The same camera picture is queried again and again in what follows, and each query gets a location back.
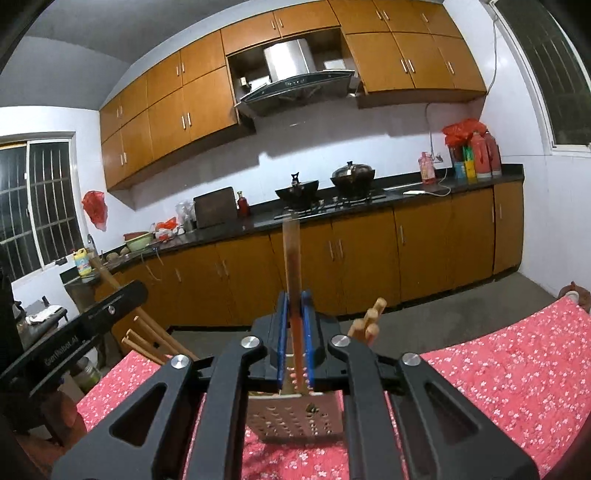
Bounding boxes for pink bottle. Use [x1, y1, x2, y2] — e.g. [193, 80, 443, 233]
[418, 150, 437, 184]

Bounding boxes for perforated metal utensil holder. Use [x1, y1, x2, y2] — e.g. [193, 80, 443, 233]
[245, 355, 345, 446]

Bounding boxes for yellow detergent bottle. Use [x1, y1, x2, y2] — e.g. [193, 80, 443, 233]
[74, 247, 95, 278]

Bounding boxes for wooden base kitchen cabinets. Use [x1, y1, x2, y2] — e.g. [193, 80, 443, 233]
[92, 180, 525, 330]

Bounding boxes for green jar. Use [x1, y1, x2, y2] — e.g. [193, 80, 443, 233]
[71, 357, 103, 391]

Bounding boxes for person's left hand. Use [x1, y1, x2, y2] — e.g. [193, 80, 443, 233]
[44, 390, 88, 446]

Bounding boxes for red and white plastic bag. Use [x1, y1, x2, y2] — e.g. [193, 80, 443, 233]
[148, 217, 180, 241]

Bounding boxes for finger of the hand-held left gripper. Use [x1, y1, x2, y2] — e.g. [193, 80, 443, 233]
[78, 279, 151, 341]

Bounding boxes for black gas stove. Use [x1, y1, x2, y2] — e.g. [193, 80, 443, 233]
[272, 187, 389, 220]

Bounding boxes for steel range hood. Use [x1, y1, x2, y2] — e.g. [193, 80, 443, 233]
[238, 39, 356, 116]

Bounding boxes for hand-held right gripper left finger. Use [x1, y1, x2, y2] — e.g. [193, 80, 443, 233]
[51, 291, 293, 480]

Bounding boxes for dark cutting board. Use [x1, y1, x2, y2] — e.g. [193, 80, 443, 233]
[193, 187, 237, 229]

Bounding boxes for black pot with lid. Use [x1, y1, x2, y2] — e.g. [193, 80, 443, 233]
[330, 161, 377, 193]

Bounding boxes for wooden wall kitchen cabinets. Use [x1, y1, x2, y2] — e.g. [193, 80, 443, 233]
[99, 0, 488, 191]

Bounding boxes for black kitchen countertop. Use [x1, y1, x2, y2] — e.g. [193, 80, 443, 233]
[60, 164, 526, 284]

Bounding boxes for red floral tablecloth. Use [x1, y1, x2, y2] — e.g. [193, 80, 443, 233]
[76, 295, 591, 480]

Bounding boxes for clear plastic bag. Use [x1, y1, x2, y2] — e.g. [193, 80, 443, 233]
[175, 199, 197, 232]

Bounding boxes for black wok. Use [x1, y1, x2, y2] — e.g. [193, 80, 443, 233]
[274, 172, 323, 204]

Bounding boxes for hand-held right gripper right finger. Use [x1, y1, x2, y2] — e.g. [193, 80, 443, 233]
[300, 290, 540, 480]

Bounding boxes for hanging red plastic bag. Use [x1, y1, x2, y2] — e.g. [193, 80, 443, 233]
[82, 190, 109, 232]

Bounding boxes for white cloth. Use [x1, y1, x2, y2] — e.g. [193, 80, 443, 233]
[25, 305, 65, 325]

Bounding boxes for green basin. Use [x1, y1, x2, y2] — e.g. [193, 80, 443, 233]
[124, 232, 155, 252]

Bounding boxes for barred window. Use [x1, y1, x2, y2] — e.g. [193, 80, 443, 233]
[492, 0, 591, 148]
[0, 136, 79, 282]

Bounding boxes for brown round object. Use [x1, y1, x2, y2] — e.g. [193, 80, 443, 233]
[556, 281, 591, 315]

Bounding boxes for red thermos flask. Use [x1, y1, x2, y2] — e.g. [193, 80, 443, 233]
[471, 131, 492, 180]
[485, 134, 503, 177]

